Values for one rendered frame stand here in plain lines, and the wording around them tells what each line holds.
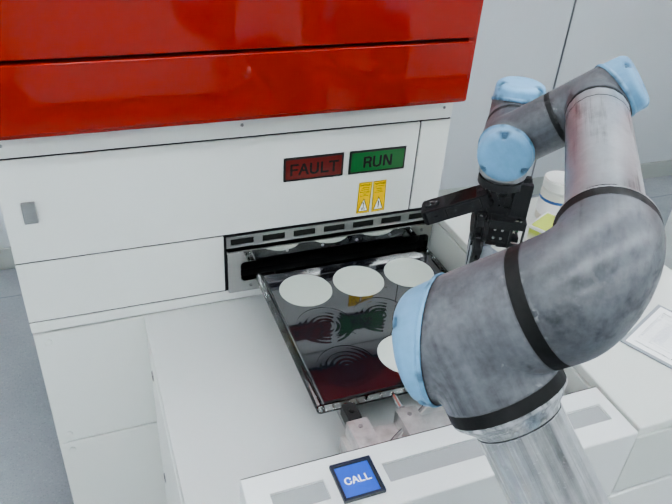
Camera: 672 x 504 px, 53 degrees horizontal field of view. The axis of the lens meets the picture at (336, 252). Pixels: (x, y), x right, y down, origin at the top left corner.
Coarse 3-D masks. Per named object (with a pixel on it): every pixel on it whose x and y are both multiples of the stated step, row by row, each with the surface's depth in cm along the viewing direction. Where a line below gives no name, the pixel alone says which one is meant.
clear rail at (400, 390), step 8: (376, 392) 106; (384, 392) 106; (392, 392) 106; (400, 392) 107; (344, 400) 104; (352, 400) 104; (360, 400) 105; (368, 400) 105; (376, 400) 106; (320, 408) 102; (328, 408) 103; (336, 408) 103
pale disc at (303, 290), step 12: (300, 276) 131; (312, 276) 131; (288, 288) 127; (300, 288) 128; (312, 288) 128; (324, 288) 128; (288, 300) 124; (300, 300) 125; (312, 300) 125; (324, 300) 125
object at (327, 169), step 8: (296, 160) 124; (304, 160) 124; (312, 160) 125; (320, 160) 125; (328, 160) 126; (336, 160) 127; (288, 168) 124; (296, 168) 124; (304, 168) 125; (312, 168) 126; (320, 168) 126; (328, 168) 127; (336, 168) 128; (288, 176) 125; (296, 176) 125; (304, 176) 126; (312, 176) 127
